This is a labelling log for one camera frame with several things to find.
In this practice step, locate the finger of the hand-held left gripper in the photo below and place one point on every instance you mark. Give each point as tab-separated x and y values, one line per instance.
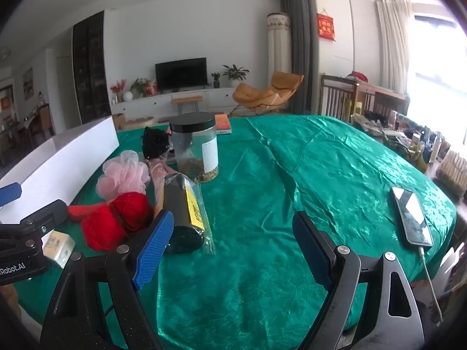
9	193
45	215

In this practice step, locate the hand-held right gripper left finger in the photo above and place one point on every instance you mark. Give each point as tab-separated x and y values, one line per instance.
153	248

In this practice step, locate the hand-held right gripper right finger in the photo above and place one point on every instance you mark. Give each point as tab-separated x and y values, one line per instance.
312	251

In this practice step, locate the dark roll with yellow label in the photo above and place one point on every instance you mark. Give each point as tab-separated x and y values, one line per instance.
178	204

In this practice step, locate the white box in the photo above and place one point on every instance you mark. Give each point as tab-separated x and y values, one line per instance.
54	164

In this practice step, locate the small cream box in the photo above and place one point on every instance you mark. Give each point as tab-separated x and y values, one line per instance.
58	244

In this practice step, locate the pink cloth in clear packet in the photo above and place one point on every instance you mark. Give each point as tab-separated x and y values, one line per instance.
158	177

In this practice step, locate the green patterned tablecloth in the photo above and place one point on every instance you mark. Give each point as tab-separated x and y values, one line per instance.
273	189

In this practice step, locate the pink mesh bath pouf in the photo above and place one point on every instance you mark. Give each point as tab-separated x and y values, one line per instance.
124	175

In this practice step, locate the black smartphone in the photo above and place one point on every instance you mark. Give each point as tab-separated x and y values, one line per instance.
410	215

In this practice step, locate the black mesh scrunchie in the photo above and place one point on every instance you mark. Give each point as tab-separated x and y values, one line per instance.
155	142

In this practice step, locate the clear jar with black lid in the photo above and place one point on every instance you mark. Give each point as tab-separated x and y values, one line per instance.
193	146

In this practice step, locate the cardboard box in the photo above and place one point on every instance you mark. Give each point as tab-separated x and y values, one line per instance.
118	121

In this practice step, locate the orange book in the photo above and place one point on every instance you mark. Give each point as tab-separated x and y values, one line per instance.
222	124

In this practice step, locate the white television cabinet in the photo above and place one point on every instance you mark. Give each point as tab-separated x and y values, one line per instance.
146	104

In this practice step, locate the red flowers in white vase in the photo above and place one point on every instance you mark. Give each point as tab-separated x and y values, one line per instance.
118	89

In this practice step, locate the dark display cabinet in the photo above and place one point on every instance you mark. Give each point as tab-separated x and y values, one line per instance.
91	69

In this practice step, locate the pile of small household things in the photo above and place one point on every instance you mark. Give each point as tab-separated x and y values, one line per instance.
408	135

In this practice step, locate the wooden stool with metal legs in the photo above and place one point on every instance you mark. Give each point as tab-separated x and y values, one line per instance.
186	99

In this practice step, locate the dark wooden slatted chair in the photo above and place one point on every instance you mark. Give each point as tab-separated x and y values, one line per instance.
390	102
335	96

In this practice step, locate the red ornament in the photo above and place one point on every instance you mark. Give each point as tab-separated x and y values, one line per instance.
149	89

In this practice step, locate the leafy green plant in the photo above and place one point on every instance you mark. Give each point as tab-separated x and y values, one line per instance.
139	85

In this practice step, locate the orange lounge chair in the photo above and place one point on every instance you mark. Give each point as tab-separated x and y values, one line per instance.
262	94

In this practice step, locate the black television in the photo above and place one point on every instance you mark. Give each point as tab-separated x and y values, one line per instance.
180	73

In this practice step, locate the small green potted plant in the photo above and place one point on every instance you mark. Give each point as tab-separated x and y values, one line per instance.
216	78

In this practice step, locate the large green potted plant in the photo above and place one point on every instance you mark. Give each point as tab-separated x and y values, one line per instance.
235	73

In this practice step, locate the covered standing air conditioner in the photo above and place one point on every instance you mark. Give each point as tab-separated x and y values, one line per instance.
279	43

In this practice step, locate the white curtain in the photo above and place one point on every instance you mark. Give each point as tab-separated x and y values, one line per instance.
394	43

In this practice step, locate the grey curtain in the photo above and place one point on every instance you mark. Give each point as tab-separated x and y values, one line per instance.
302	25

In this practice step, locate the framed wall picture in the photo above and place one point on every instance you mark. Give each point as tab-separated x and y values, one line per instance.
27	84

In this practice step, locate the red wall hanging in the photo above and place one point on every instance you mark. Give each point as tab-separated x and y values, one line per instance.
325	25

